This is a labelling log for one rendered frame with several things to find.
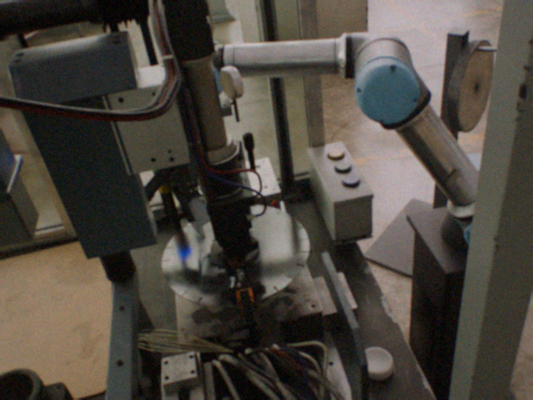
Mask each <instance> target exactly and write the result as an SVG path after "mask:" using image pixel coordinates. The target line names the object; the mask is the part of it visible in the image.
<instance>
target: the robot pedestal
mask: <svg viewBox="0 0 533 400"><path fill-rule="evenodd" d="M446 211H447V206H445V207H441V208H437V209H433V210H429V211H424V212H418V213H413V214H410V215H407V219H406V220H407V221H408V223H409V224H410V225H411V227H412V229H413V230H414V232H415V234H414V250H413V265H412V282H411V312H410V328H409V344H408V345H409V347H410V349H411V351H412V353H413V354H414V355H415V357H416V360H417V362H418V364H419V366H420V368H421V370H422V372H423V374H424V376H425V378H426V381H427V383H428V385H429V387H430V389H431V390H432V392H433V393H434V395H435V397H436V400H449V393H450V387H451V374H452V368H453V362H454V356H455V349H456V337H457V331H458V324H459V317H460V311H461V300H462V293H463V287H464V281H465V274H466V262H467V255H468V252H467V251H463V250H460V249H457V248H455V247H452V246H450V245H448V244H447V243H446V242H445V241H444V240H443V238H442V236H441V234H440V225H441V219H442V218H443V217H444V216H445V214H446Z"/></svg>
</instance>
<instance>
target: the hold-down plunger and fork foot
mask: <svg viewBox="0 0 533 400"><path fill-rule="evenodd" d="M248 235H249V238H248V241H247V246H248V253H247V254H249V253H252V252H254V251H256V250H257V249H258V248H259V246H258V241H257V240H256V239H255V238H254V237H253V236H252V235H251V233H249V234H248ZM217 258H218V261H219V262H220V263H221V264H222V265H223V266H224V267H225V270H226V274H227V277H228V278H230V277H235V273H234V269H233V267H232V266H231V265H230V264H228V262H227V259H226V258H224V257H223V255H222V251H221V252H219V253H218V254H217Z"/></svg>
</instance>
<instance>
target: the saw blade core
mask: <svg viewBox="0 0 533 400"><path fill-rule="evenodd" d="M251 208H252V214H255V215H257V214H260V213H262V211H263V205H257V204H256V205H255V206H251ZM272 209H273V207H269V206H267V207H266V211H265V213H264V214H263V215H262V216H260V217H256V219H253V220H252V228H253V231H254V232H251V233H252V234H254V235H255V236H256V237H257V239H258V241H259V245H260V250H259V253H258V254H257V256H256V257H255V258H254V259H253V260H252V261H251V262H249V263H248V264H246V268H247V272H248V275H249V277H250V279H251V282H248V280H247V275H246V273H245V270H244V268H243V267H242V268H239V269H238V270H237V273H238V281H239V282H237V281H236V277H227V274H226V270H225V267H223V266H220V265H218V264H216V263H215V262H214V261H213V260H212V257H211V254H210V248H211V245H212V243H213V242H211V237H214V235H213V231H212V225H211V222H209V223H208V224H206V225H205V226H204V227H203V228H204V231H205V234H206V238H205V239H202V238H201V237H200V236H198V235H197V234H196V232H195V231H194V229H193V228H192V227H191V226H190V224H189V223H188V224H186V226H184V227H182V228H181V229H180V230H179V231H178V232H177V233H176V234H175V236H176V237H175V236H173V237H172V239H171V241H170V242H169V243H168V244H167V248H166V251H165V252H164V256H163V260H162V261H164V262H162V268H163V272H164V276H165V278H166V280H167V283H168V284H169V286H170V287H171V288H172V290H173V291H174V292H176V293H177V294H178V295H180V296H182V295H183V294H184V293H185V292H187V293H185V294H184V295H183V296H182V297H183V298H185V299H186V300H189V301H191V302H194V303H199V304H202V305H207V306H213V307H216V306H217V304H218V307H235V306H238V301H237V300H238V297H237V291H241V290H244V289H248V288H250V289H251V290H252V296H253V299H251V300H252V303H254V302H257V301H259V300H258V298H257V297H256V295H258V297H259V299H260V300H262V299H264V298H268V297H270V296H272V295H274V294H276V293H278V291H279V292H280V291H281V290H282V289H283V288H285V287H286V286H288V285H289V283H290V282H291V281H292V280H293V279H294V278H295V277H296V276H297V275H298V274H299V272H300V271H301V270H302V268H303V266H305V265H306V261H307V259H308V256H309V252H310V243H309V238H308V235H307V233H306V230H304V228H303V227H302V225H301V224H300V223H299V222H298V221H297V220H296V219H295V218H293V217H292V216H290V215H289V214H287V213H285V212H283V211H281V210H278V209H276V208H275V210H274V211H273V212H271V210H272ZM278 213H279V214H278ZM289 220H291V221H289ZM297 229H299V230H297ZM302 239H303V240H302ZM168 248H172V249H168ZM167 260H169V261H167ZM297 264H299V265H300V266H299V265H298V266H297ZM291 278H293V279H291ZM175 283H176V284H175ZM275 288H276V289H277V290H278V291H277V290H276V289H275ZM201 298H202V299H201ZM200 299H201V301H200ZM199 301H200V302H199ZM218 301H220V302H219V303H218Z"/></svg>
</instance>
